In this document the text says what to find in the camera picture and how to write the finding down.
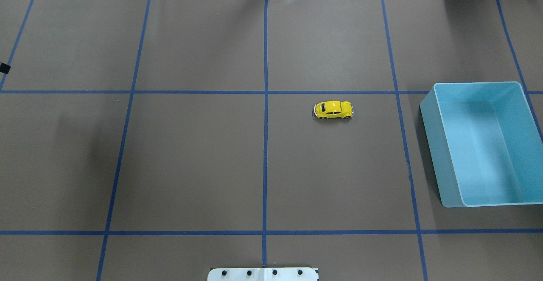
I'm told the light blue plastic bin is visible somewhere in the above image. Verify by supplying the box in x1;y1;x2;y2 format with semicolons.
420;81;543;208

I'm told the yellow beetle toy car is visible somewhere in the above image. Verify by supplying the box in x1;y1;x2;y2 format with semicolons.
313;101;354;120

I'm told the white pedestal column base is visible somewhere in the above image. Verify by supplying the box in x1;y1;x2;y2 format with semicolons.
207;267;319;281

